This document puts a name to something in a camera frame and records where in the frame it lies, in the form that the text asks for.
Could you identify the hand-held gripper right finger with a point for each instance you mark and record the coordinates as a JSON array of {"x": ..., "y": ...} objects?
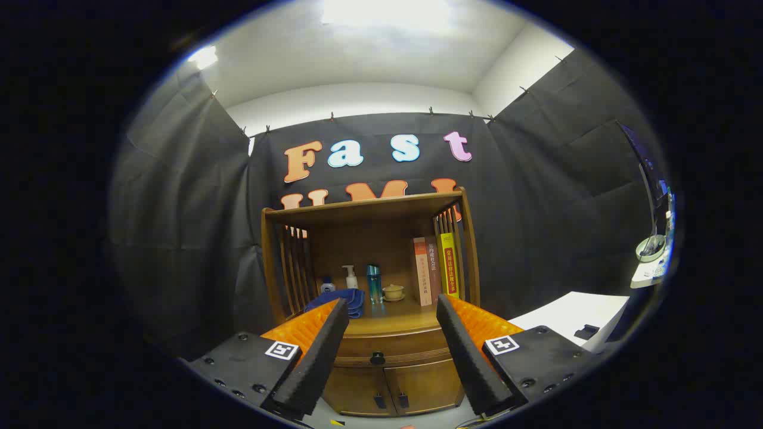
[{"x": 468, "y": 363}]

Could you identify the ceiling light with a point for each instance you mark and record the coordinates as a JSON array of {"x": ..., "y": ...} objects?
[{"x": 204, "y": 57}]

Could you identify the black backdrop cloth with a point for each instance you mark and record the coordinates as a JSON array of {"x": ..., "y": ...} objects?
[{"x": 536, "y": 208}]

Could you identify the dark monitor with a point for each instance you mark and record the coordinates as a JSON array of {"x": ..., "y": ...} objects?
[{"x": 647, "y": 173}]

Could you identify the wooden drawer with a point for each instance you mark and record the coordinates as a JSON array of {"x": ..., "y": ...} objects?
[{"x": 393, "y": 342}]

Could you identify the white round bowl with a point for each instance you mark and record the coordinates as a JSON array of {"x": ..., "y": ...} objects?
[{"x": 650, "y": 250}]

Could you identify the wooden cabinet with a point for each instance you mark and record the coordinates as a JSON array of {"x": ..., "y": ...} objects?
[{"x": 369, "y": 208}]

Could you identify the black block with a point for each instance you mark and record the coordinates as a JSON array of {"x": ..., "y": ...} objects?
[{"x": 587, "y": 331}]

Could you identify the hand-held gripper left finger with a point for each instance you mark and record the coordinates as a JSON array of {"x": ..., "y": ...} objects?
[{"x": 322, "y": 357}]

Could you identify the orange and white book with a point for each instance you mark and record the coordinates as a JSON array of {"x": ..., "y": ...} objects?
[{"x": 422, "y": 274}]

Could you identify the yellow book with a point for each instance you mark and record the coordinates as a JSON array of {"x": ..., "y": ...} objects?
[{"x": 449, "y": 265}]

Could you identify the wooden cabinet door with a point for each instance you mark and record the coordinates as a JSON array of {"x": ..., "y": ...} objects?
[
  {"x": 354, "y": 390},
  {"x": 426, "y": 384}
]

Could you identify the blue glass tumbler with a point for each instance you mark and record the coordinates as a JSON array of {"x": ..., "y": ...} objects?
[{"x": 374, "y": 286}]

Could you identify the white pump bottle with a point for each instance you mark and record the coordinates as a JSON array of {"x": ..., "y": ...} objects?
[{"x": 351, "y": 281}]

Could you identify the brown book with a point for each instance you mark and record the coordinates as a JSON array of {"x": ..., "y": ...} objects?
[{"x": 435, "y": 268}]

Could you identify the small blue-capped bottle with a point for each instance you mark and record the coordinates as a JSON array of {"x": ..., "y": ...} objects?
[{"x": 328, "y": 287}]

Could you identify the wooden countertop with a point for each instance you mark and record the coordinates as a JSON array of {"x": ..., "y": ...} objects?
[{"x": 393, "y": 316}]

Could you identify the white table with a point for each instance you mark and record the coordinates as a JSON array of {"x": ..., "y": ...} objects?
[{"x": 566, "y": 313}]

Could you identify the beige lidded teacup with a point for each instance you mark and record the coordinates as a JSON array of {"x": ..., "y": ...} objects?
[{"x": 393, "y": 292}]

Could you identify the blue folded towel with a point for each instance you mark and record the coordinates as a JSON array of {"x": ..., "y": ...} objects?
[{"x": 351, "y": 298}]

